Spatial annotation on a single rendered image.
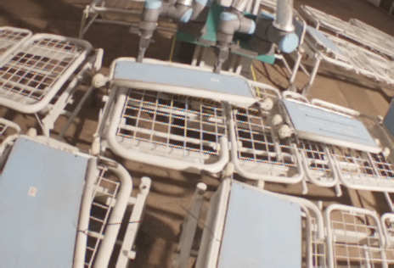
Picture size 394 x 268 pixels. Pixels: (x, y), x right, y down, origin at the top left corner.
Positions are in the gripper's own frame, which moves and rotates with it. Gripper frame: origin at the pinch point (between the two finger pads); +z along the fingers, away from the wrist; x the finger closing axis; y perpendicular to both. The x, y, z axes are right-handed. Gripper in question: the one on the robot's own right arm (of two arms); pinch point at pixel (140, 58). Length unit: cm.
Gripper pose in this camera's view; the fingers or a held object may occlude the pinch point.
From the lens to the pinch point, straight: 196.6
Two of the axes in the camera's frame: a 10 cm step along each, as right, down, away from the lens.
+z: -1.9, 9.1, 3.8
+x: -1.3, -4.0, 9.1
